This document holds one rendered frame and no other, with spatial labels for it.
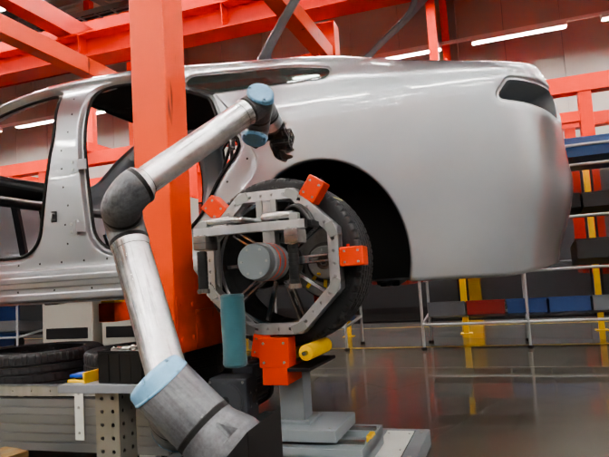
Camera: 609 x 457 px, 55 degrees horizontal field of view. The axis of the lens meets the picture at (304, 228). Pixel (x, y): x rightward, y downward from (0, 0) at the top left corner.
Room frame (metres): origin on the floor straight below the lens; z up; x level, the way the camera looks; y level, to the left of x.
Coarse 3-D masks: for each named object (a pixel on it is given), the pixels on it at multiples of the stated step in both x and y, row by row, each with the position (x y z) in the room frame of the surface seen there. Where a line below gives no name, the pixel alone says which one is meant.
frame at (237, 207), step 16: (256, 192) 2.21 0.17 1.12; (272, 192) 2.19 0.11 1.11; (288, 192) 2.17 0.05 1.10; (240, 208) 2.24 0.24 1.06; (320, 224) 2.13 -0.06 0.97; (336, 224) 2.14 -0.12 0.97; (336, 240) 2.11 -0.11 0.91; (208, 256) 2.28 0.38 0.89; (336, 256) 2.12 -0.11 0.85; (208, 272) 2.28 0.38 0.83; (336, 272) 2.12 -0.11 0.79; (336, 288) 2.12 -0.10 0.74; (320, 304) 2.14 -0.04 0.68; (304, 320) 2.17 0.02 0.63
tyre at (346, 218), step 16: (240, 192) 2.33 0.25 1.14; (320, 208) 2.22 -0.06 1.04; (336, 208) 2.20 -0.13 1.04; (352, 224) 2.19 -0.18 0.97; (352, 240) 2.18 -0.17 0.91; (368, 240) 2.35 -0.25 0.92; (368, 256) 2.31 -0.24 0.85; (352, 272) 2.18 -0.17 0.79; (368, 272) 2.31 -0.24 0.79; (224, 288) 2.36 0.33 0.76; (352, 288) 2.19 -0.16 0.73; (368, 288) 2.38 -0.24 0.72; (336, 304) 2.21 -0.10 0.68; (352, 304) 2.21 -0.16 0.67; (320, 320) 2.23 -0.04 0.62; (336, 320) 2.21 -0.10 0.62; (304, 336) 2.25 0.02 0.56; (320, 336) 2.26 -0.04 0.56
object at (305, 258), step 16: (240, 224) 2.37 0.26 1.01; (224, 240) 2.35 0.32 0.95; (240, 240) 2.35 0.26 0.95; (224, 256) 2.36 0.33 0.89; (304, 256) 2.26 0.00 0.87; (320, 256) 2.25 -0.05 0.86; (224, 272) 2.36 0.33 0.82; (240, 272) 2.51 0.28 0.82; (288, 272) 2.33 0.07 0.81; (240, 288) 2.45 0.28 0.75; (256, 288) 2.33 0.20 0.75; (272, 288) 2.31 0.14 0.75; (288, 288) 2.29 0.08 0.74; (320, 288) 2.25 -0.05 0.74; (256, 304) 2.49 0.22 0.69; (272, 304) 2.31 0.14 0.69; (256, 320) 2.31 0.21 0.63; (272, 320) 2.36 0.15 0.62; (288, 320) 2.41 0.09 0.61
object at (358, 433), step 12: (348, 432) 2.40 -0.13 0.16; (360, 432) 2.38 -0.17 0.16; (372, 432) 2.31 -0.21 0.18; (288, 444) 2.26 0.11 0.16; (300, 444) 2.25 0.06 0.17; (312, 444) 2.24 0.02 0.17; (324, 444) 2.23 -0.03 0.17; (336, 444) 2.22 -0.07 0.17; (348, 444) 2.21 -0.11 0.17; (360, 444) 2.20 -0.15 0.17; (372, 444) 2.28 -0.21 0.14; (288, 456) 2.21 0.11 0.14; (300, 456) 2.20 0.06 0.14; (312, 456) 2.18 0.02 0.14; (324, 456) 2.17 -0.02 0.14; (336, 456) 2.15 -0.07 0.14; (348, 456) 2.14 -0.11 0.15; (360, 456) 2.12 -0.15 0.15; (372, 456) 2.26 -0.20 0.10
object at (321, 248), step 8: (320, 232) 2.72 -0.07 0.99; (312, 240) 2.74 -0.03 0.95; (320, 240) 2.73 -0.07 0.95; (304, 248) 2.75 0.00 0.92; (312, 248) 2.74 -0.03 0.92; (320, 248) 2.67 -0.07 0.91; (304, 264) 2.75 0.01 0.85; (312, 264) 2.69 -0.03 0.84; (304, 272) 2.75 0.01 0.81; (312, 272) 2.69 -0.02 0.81; (320, 272) 2.68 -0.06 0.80; (328, 272) 2.67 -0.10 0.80; (320, 280) 2.73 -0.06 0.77; (328, 280) 2.72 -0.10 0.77; (312, 288) 2.74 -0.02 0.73
